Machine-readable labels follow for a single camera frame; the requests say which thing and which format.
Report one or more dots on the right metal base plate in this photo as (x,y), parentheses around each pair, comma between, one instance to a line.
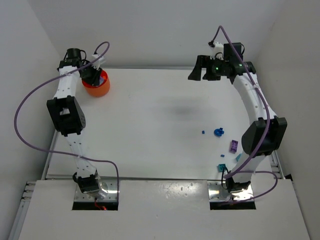
(218,193)

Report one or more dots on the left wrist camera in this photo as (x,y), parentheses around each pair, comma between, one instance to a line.
(97,60)

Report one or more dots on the metal base plate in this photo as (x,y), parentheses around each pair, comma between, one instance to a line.
(108,193)
(218,193)

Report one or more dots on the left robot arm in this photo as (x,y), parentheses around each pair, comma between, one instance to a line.
(68,117)

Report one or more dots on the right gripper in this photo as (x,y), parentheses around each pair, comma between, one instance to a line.
(206,67)

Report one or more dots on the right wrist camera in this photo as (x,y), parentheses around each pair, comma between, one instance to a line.
(217,49)

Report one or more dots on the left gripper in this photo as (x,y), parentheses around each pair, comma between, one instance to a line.
(92,75)

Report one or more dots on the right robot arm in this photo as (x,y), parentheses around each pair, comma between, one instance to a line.
(266,130)

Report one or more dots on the orange divided container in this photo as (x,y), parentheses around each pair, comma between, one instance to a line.
(98,91)

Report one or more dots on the purple lego brick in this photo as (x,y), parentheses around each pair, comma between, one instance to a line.
(233,148)

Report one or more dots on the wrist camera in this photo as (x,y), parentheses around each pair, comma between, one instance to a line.
(217,49)
(97,60)

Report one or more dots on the purple flower lego piece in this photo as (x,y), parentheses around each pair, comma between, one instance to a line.
(101,80)

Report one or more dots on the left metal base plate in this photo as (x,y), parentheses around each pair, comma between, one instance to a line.
(108,193)

